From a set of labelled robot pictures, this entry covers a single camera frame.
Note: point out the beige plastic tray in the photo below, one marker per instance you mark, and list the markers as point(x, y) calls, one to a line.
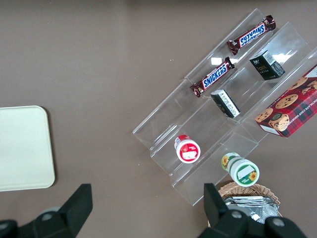
point(24, 148)

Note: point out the small black box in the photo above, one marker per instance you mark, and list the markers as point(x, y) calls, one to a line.
point(225, 102)
point(267, 65)

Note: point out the light wicker basket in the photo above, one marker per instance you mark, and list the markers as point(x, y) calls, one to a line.
point(247, 189)

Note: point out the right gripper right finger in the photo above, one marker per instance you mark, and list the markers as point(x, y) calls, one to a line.
point(223, 223)

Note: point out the red tartan cookie box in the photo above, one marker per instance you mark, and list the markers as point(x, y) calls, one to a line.
point(292, 109)

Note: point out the green lidded yoghurt cup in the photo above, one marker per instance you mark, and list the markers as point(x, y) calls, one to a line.
point(244, 171)

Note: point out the Snickers chocolate bar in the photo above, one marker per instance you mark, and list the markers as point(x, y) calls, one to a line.
point(251, 34)
point(213, 77)

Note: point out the aluminium foil container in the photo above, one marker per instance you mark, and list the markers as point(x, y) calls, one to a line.
point(250, 205)

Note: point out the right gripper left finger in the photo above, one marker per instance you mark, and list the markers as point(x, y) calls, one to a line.
point(71, 218)

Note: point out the clear acrylic stepped shelf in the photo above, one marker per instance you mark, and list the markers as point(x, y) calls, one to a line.
point(223, 138)

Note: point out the red lidded yoghurt cup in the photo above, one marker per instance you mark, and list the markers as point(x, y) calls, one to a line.
point(188, 151)

